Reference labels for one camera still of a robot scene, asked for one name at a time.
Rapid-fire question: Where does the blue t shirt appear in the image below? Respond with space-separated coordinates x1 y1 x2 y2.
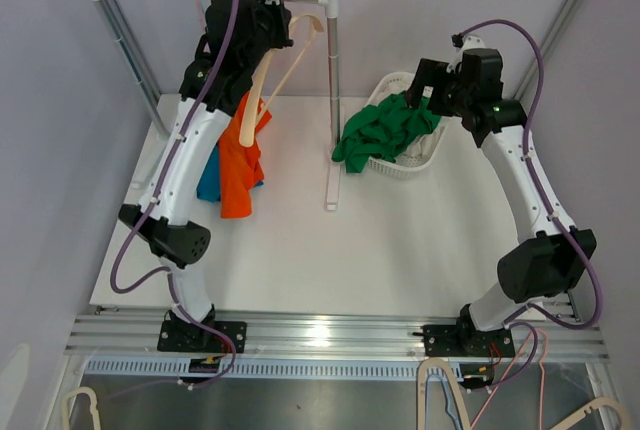
196 145 264 202

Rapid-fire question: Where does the pink plastic hanger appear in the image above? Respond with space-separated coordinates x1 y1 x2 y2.
195 0 206 33

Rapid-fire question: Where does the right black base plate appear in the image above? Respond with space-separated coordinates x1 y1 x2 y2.
413 324 516 358

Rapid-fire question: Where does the cream cloth in basket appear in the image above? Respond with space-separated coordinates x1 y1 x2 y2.
374 72 448 162

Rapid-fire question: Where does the white slotted cable duct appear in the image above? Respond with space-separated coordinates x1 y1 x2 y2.
83 358 501 382

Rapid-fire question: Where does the pink hanger bottom right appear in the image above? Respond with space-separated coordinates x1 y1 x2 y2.
470 327 550 429

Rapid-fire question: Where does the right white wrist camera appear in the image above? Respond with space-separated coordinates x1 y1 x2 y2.
447 33 486 73

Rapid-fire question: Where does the aluminium rail frame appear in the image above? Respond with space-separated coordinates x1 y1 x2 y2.
63 307 609 364

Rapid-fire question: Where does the orange t shirt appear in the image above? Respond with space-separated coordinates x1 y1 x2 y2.
217 93 264 219

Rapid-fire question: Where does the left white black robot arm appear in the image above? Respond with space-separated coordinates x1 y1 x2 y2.
110 0 293 351

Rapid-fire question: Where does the beige plastic hanger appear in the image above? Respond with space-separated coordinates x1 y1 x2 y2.
238 0 324 148

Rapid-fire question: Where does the white plastic laundry basket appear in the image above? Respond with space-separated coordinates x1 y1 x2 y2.
345 75 450 180

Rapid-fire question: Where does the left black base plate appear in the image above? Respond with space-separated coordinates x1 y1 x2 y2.
157 310 248 354

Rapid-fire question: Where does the beige hanger bottom centre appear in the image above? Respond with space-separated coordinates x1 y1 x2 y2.
415 357 471 430

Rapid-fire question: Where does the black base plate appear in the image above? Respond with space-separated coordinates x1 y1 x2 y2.
413 324 516 358
157 310 248 354

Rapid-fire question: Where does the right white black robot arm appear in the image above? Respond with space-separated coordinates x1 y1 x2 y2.
404 48 596 357

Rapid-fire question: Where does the beige hanger bottom right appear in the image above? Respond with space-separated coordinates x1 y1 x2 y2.
552 397 632 430

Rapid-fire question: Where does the green t shirt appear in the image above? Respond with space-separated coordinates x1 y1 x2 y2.
331 91 441 174

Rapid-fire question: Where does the metal clothes rack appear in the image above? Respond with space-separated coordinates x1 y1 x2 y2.
73 0 347 212

